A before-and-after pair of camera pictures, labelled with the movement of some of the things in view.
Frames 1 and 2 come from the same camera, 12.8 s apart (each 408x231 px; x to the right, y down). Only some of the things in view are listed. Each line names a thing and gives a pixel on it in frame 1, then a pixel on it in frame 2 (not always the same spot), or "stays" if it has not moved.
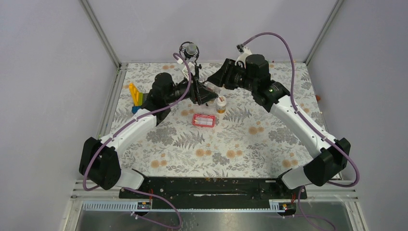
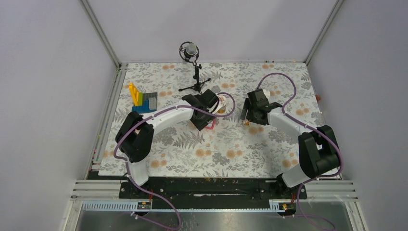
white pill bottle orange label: [221, 104] stays
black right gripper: [223, 77] -> [247, 106]
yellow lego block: [134, 94] stays
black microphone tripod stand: [196, 77] stays
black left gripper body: [179, 91] -> [200, 123]
